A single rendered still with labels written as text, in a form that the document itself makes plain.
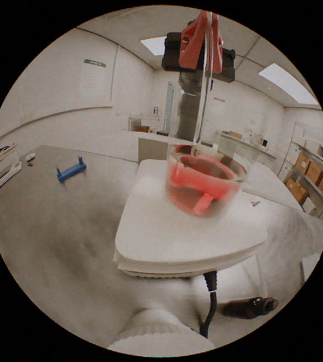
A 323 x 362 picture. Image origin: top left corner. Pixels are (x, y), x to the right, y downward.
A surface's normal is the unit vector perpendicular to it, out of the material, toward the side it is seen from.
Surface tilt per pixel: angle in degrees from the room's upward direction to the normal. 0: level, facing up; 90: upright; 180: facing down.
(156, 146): 90
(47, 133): 90
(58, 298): 0
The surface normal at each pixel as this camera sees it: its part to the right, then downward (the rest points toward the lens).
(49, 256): 0.09, -0.82
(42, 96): 0.94, 0.26
